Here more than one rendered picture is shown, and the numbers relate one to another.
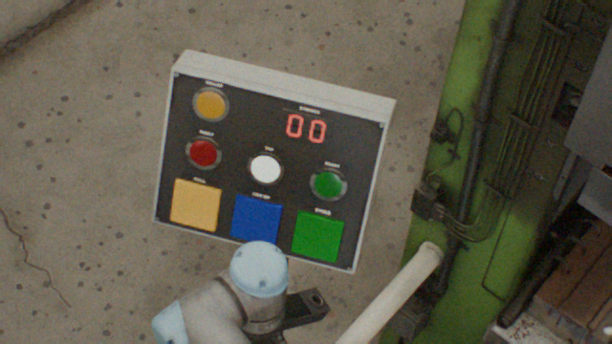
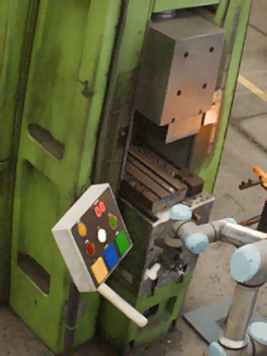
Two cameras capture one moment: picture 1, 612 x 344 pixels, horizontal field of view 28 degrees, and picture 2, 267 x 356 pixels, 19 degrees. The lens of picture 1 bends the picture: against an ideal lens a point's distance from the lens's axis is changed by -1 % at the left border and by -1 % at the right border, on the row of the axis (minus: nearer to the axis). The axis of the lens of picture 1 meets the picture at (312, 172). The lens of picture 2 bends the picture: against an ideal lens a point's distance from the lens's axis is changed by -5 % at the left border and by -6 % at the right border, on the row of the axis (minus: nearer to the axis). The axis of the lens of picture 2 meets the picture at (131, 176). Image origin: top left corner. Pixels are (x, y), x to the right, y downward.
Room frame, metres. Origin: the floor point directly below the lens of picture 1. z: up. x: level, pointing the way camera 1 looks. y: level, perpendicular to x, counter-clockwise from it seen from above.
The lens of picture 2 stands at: (0.61, 2.47, 3.02)
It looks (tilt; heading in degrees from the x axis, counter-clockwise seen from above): 34 degrees down; 278
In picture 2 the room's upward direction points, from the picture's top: 10 degrees clockwise
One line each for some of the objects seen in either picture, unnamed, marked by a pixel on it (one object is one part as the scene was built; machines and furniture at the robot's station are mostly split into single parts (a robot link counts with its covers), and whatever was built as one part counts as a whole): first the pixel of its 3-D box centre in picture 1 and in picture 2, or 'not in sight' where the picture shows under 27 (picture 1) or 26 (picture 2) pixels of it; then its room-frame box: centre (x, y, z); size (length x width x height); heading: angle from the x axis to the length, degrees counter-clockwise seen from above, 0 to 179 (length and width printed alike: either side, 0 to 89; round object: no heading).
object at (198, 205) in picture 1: (196, 204); (98, 270); (0.99, 0.18, 1.01); 0.07 x 0.05 x 0.07; 80
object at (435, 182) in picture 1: (429, 203); not in sight; (1.15, -0.21, 0.80); 0.06 x 0.03 x 0.14; 55
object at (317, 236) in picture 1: (317, 235); (120, 243); (0.95, -0.02, 1.01); 0.07 x 0.05 x 0.07; 80
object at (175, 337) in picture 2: not in sight; (140, 348); (0.80, -0.42, 0.01); 0.58 x 0.39 x 0.01; 55
